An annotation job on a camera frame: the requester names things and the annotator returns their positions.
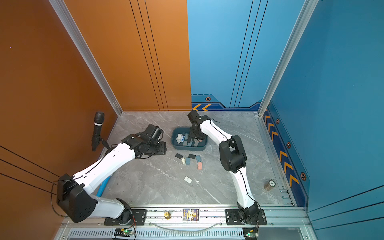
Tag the right green circuit board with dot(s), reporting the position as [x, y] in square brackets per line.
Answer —
[250, 234]

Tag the brown tape roll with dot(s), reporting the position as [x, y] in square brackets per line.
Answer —
[269, 185]

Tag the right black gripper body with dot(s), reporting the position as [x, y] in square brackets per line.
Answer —
[193, 133]

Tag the teal plastic storage box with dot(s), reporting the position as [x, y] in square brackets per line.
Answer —
[177, 132]

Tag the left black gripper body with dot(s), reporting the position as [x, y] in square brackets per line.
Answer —
[160, 148]

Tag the blue eraser beside dark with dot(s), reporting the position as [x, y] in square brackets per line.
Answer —
[198, 158]

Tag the colourful card on rail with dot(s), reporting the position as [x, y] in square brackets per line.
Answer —
[191, 215]

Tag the brass knob on rail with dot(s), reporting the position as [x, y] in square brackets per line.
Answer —
[167, 215]

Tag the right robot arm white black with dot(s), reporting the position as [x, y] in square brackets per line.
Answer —
[233, 159]

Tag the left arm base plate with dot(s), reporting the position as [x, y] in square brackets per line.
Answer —
[134, 217]

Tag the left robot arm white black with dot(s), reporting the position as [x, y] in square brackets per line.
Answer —
[75, 194]

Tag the dark grey eraser upper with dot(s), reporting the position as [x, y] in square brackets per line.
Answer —
[179, 156]

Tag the left green circuit board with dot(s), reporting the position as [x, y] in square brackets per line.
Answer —
[124, 234]

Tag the white eraser low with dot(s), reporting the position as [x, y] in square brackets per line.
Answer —
[188, 180]

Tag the aluminium front rail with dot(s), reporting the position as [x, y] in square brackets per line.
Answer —
[277, 217]

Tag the green circuit board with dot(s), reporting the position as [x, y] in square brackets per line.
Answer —
[250, 234]
[124, 234]

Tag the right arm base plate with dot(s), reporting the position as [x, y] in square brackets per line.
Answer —
[231, 216]

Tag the dark grey eraser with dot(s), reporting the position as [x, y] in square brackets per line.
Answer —
[192, 156]
[179, 156]

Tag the black microphone on stand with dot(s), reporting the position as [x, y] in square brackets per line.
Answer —
[96, 137]

